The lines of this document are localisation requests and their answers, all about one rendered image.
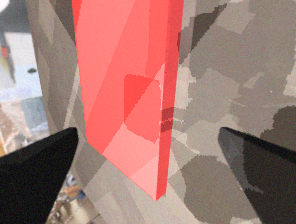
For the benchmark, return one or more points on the red box lid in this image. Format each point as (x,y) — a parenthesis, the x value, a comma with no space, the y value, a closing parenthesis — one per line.
(128,53)

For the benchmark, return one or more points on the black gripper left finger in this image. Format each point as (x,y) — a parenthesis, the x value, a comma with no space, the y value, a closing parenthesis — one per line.
(32,177)

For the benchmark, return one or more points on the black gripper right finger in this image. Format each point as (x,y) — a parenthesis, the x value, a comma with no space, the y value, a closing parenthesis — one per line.
(266,173)

